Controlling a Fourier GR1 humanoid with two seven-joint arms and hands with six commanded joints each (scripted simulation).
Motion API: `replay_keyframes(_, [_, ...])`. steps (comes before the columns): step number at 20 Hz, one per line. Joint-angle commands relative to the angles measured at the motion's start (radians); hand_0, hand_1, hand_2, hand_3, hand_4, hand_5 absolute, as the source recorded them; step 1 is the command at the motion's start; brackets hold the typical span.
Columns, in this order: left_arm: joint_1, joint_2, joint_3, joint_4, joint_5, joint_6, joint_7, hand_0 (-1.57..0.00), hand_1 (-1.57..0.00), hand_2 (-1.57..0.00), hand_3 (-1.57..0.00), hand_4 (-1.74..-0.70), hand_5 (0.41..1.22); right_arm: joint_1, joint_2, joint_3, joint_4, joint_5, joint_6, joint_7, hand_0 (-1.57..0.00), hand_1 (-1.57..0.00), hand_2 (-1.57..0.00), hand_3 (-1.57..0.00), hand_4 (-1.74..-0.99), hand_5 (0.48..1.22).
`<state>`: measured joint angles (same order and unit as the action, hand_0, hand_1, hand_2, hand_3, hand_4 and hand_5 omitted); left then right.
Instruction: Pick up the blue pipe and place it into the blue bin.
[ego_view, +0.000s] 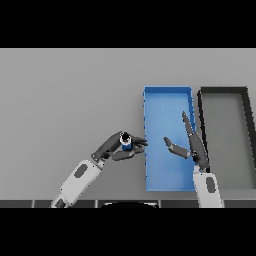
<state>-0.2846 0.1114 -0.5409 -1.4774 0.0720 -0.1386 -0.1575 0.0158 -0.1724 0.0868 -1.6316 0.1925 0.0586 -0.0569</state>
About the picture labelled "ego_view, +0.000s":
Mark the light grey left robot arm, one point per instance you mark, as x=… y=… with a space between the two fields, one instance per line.
x=76 y=183

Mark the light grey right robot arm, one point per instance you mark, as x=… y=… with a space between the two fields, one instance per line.
x=207 y=187

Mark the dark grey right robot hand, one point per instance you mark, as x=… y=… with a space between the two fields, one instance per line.
x=197 y=148

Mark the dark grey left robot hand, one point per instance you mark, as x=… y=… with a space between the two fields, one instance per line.
x=108 y=145

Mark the dark grey bin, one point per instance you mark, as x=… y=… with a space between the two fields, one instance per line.
x=230 y=133

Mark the blue bin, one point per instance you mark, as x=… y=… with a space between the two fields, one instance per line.
x=168 y=140

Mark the blue pipe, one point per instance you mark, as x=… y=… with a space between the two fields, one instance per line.
x=126 y=141

